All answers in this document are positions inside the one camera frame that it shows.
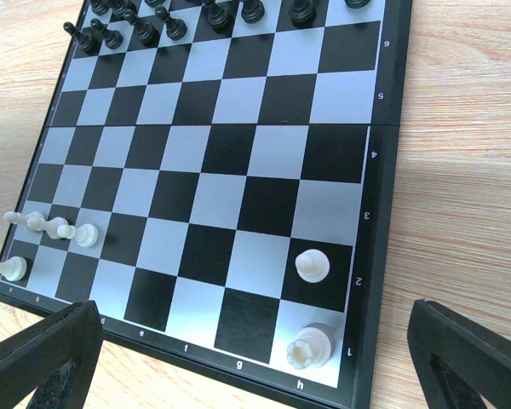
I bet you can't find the black pawn chess piece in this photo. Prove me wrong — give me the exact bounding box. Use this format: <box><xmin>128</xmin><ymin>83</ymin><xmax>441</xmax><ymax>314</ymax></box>
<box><xmin>345</xmin><ymin>0</ymin><xmax>370</xmax><ymax>10</ymax></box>
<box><xmin>90</xmin><ymin>18</ymin><xmax>123</xmax><ymax>49</ymax></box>
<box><xmin>123</xmin><ymin>9</ymin><xmax>159</xmax><ymax>51</ymax></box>
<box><xmin>63</xmin><ymin>21</ymin><xmax>100</xmax><ymax>55</ymax></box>
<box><xmin>154</xmin><ymin>5</ymin><xmax>187</xmax><ymax>41</ymax></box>

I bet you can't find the black and silver chessboard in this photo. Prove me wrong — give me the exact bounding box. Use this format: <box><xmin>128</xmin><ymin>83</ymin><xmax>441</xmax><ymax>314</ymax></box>
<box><xmin>0</xmin><ymin>1</ymin><xmax>412</xmax><ymax>408</ymax></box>

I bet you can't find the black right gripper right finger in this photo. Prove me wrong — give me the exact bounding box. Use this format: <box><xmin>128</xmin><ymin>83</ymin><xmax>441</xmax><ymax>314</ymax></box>
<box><xmin>407</xmin><ymin>299</ymin><xmax>511</xmax><ymax>408</ymax></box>

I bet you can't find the white rook chess piece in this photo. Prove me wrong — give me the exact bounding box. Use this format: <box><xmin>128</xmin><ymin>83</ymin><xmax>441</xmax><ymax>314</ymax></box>
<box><xmin>286</xmin><ymin>323</ymin><xmax>336</xmax><ymax>370</ymax></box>

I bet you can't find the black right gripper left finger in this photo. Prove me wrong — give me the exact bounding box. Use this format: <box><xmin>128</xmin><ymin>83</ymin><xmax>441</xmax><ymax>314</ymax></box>
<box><xmin>0</xmin><ymin>301</ymin><xmax>103</xmax><ymax>408</ymax></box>

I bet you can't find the white pawn chess piece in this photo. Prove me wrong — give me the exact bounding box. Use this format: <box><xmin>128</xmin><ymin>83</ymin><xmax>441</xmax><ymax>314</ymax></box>
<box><xmin>295</xmin><ymin>249</ymin><xmax>330</xmax><ymax>283</ymax></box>

